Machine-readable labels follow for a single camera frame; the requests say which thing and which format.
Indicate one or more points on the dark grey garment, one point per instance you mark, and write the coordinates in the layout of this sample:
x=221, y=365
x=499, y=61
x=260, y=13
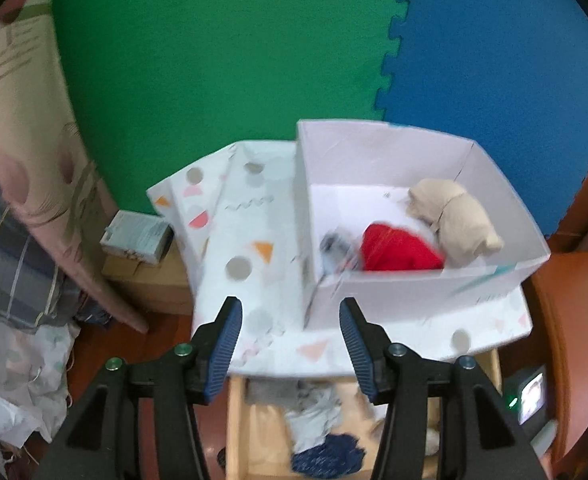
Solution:
x=269, y=391

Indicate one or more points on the white cardboard box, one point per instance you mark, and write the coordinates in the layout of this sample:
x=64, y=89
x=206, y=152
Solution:
x=373, y=300

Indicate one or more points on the white floral cloth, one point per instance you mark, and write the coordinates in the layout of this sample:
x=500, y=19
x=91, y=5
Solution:
x=19, y=375

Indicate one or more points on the beige underwear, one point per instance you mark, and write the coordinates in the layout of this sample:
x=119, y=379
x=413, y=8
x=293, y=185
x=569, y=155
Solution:
x=463, y=230

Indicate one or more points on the brown wooden furniture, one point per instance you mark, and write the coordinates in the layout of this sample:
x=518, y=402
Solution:
x=583, y=310

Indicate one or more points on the plain grey underwear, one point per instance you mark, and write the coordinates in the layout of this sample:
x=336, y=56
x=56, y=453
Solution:
x=314, y=417

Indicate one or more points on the red underwear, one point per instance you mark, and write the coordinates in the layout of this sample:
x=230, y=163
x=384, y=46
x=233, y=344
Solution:
x=398, y=250

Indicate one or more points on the grey plaid blanket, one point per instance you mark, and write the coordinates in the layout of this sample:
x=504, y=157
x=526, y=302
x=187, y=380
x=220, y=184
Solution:
x=9, y=270

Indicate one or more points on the grey patterned underwear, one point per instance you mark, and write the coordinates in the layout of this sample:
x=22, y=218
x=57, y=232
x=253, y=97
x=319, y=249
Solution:
x=336, y=250

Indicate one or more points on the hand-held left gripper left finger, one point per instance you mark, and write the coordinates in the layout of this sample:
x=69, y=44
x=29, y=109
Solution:
x=224, y=342

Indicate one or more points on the pink floral curtain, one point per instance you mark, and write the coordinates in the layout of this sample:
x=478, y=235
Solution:
x=29, y=125

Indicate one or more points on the blue foam mat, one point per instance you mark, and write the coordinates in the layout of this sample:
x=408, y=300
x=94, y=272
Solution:
x=498, y=60

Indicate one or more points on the brown cardboard box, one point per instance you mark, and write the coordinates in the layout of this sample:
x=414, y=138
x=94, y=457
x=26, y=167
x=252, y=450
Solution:
x=144, y=285

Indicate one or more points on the small white teal carton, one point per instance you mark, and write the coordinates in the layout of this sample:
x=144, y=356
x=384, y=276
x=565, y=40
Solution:
x=134, y=237

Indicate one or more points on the white patterned cover cloth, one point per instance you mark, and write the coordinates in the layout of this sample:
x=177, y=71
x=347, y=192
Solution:
x=254, y=220

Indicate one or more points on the green foam mat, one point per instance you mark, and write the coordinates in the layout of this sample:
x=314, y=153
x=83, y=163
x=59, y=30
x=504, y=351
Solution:
x=224, y=50

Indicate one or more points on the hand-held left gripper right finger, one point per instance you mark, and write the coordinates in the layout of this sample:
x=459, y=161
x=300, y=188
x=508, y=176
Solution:
x=356, y=347

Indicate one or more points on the navy dotted underwear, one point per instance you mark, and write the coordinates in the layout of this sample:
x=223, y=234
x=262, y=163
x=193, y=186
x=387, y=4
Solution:
x=324, y=457

